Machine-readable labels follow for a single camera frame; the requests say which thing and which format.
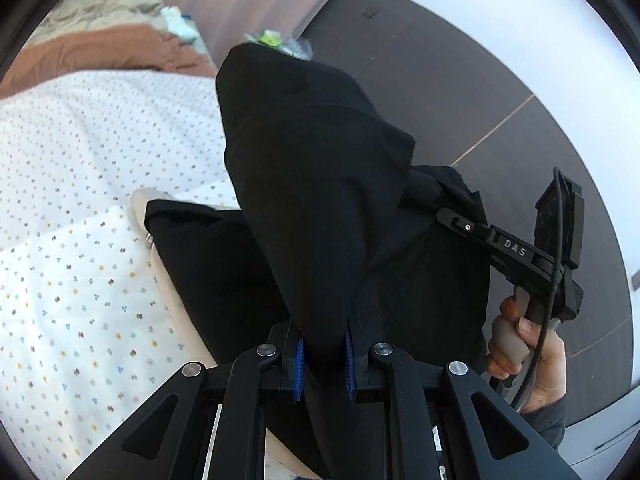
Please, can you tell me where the black shirt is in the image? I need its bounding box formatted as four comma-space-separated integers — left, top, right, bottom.
216, 44, 489, 479

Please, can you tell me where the right hand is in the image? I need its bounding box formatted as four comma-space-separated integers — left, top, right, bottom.
486, 296, 567, 414

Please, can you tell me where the folded beige garment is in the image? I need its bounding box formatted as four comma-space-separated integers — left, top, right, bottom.
130, 188, 319, 479

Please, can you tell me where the folded black garment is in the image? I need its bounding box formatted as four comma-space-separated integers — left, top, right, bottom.
144, 200, 290, 364

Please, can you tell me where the white dotted bed sheet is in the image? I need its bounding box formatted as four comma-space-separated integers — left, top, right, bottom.
1, 70, 236, 479

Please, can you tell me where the green item on cabinet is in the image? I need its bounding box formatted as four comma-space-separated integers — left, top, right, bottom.
244, 29, 283, 50

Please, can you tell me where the orange brown quilt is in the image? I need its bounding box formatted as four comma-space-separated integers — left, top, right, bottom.
1, 25, 217, 98

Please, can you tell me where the beige blanket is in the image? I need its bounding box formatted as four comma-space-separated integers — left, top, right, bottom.
39, 0, 167, 32

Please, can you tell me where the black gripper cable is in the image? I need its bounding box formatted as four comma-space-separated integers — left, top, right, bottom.
508, 167, 569, 413

